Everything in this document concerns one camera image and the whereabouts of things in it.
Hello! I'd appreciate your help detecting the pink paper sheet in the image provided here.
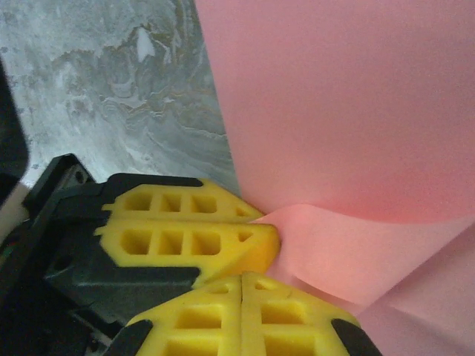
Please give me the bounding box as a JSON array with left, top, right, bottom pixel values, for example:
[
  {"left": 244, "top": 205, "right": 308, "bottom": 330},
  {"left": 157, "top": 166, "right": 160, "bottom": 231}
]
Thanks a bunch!
[{"left": 193, "top": 0, "right": 475, "bottom": 356}]

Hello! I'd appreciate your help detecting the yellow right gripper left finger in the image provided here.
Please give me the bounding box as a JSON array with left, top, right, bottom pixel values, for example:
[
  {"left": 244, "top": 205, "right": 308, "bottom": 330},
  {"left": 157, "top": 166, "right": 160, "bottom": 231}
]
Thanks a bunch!
[{"left": 107, "top": 272, "right": 244, "bottom": 356}]

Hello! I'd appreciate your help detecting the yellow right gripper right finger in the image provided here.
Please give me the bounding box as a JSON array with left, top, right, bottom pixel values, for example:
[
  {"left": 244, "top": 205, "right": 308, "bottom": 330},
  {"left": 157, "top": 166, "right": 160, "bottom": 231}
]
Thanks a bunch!
[{"left": 240, "top": 271, "right": 384, "bottom": 356}]

